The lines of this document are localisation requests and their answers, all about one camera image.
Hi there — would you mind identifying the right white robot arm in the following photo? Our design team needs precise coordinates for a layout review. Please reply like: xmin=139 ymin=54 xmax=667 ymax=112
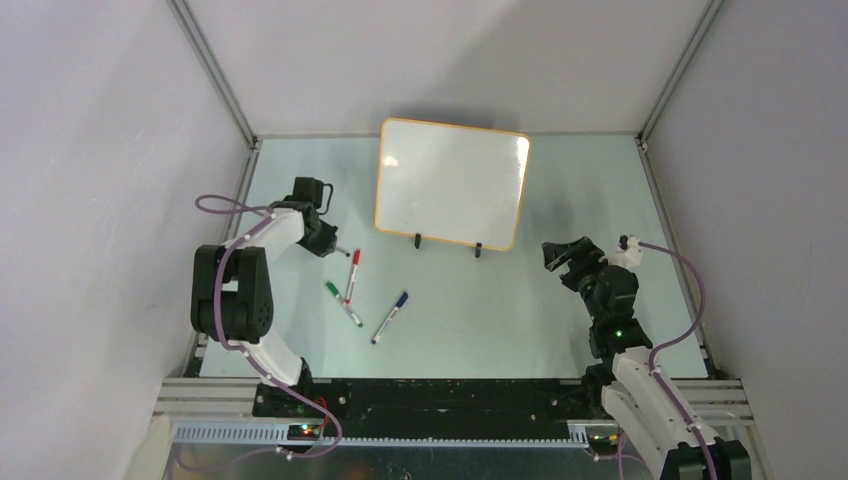
xmin=541 ymin=235 xmax=753 ymax=479

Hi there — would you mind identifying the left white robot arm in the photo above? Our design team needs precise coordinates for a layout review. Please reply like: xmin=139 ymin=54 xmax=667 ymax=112
xmin=190 ymin=177 xmax=338 ymax=417

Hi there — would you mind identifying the green capped marker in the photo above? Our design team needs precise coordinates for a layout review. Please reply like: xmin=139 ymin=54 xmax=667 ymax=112
xmin=325 ymin=281 xmax=364 ymax=328

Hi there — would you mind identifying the blue capped marker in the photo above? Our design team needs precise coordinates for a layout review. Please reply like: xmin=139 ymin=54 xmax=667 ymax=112
xmin=371 ymin=291 xmax=409 ymax=345

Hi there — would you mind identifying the yellow framed whiteboard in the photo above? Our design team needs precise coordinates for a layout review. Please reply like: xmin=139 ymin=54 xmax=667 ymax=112
xmin=374 ymin=118 xmax=532 ymax=251

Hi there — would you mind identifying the left aluminium frame post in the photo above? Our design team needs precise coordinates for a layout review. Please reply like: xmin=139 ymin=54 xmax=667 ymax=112
xmin=166 ymin=0 xmax=258 ymax=149

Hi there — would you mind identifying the red capped marker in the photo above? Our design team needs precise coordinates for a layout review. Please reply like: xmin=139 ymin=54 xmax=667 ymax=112
xmin=344 ymin=249 xmax=361 ymax=305

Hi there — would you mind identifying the aluminium frame post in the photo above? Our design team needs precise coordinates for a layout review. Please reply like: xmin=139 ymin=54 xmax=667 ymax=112
xmin=166 ymin=0 xmax=258 ymax=149
xmin=637 ymin=0 xmax=727 ymax=149

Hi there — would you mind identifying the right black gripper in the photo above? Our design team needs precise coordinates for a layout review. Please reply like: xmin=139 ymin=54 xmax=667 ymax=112
xmin=543 ymin=236 xmax=610 ymax=323

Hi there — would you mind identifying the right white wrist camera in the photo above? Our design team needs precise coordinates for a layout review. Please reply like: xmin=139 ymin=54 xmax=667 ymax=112
xmin=605 ymin=235 xmax=643 ymax=270

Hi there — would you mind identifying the right aluminium frame post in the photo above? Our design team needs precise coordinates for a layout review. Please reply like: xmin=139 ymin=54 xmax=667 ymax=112
xmin=637 ymin=0 xmax=727 ymax=149

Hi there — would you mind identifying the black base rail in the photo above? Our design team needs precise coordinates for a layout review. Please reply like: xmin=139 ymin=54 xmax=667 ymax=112
xmin=252 ymin=379 xmax=610 ymax=441

